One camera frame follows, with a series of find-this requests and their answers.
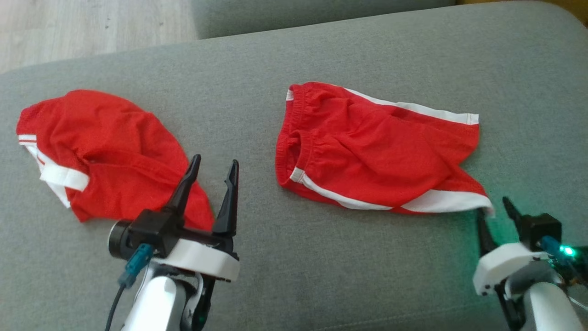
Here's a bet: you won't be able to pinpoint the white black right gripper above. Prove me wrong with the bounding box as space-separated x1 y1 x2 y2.
472 196 551 331

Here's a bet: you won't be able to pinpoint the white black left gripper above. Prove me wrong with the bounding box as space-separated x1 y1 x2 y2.
149 154 241 331

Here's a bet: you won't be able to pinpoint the red white basketball jersey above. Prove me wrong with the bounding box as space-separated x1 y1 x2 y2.
16 89 215 231

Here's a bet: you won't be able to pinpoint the red white-trimmed shorts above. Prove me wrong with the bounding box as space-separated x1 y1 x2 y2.
275 81 495 217

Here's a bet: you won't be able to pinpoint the long grey sofa seat cushion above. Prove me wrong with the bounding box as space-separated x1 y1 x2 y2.
191 0 458 40

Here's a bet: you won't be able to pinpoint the large yellow sofa back cushion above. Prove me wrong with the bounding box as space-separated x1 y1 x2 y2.
455 0 588 27

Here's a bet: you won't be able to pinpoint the right arm blue-plug black cable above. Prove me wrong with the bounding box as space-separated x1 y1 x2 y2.
539 236 588 276

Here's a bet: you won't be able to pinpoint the arm blue-plug black cable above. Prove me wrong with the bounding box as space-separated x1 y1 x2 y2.
539 236 588 276
104 243 154 331

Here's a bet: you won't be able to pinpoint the left arm blue-plug black cable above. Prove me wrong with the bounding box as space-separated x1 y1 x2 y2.
104 243 154 331

